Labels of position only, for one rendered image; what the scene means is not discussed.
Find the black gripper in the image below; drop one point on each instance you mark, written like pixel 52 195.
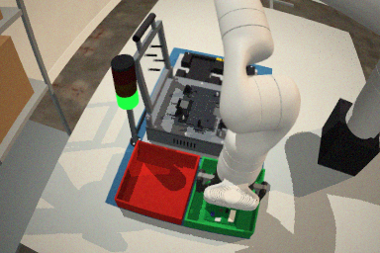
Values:
pixel 202 178

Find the red bin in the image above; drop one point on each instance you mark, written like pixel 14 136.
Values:
pixel 157 179

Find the green bin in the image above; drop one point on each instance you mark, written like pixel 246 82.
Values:
pixel 194 217

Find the green circuit board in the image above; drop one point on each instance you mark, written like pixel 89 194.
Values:
pixel 221 214

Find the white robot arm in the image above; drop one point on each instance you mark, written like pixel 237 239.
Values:
pixel 259 110

